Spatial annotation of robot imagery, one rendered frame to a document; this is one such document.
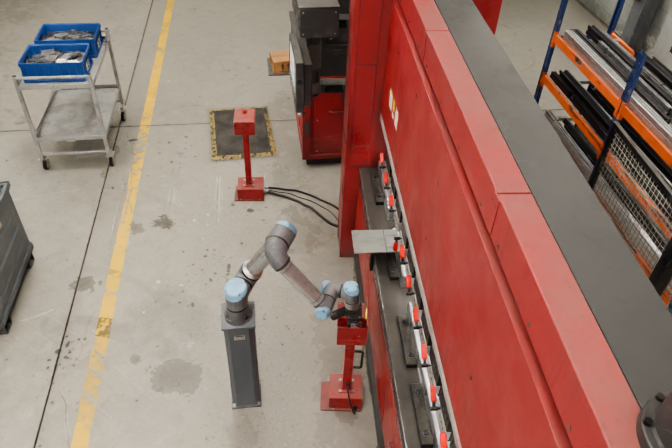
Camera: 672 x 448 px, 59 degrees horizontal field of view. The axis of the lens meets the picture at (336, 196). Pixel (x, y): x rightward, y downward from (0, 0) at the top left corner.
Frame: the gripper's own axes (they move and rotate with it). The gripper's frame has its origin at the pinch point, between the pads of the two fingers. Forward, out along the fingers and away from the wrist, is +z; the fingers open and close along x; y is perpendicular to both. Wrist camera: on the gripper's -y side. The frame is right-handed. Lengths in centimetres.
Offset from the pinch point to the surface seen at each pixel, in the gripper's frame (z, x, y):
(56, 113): 16, 266, -268
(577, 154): 9, 166, 172
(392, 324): -12.3, -6.8, 22.6
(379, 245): -25.5, 38.1, 18.0
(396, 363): -12.2, -30.3, 23.1
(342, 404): 67, -3, -6
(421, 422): -14, -62, 32
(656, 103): -54, 132, 199
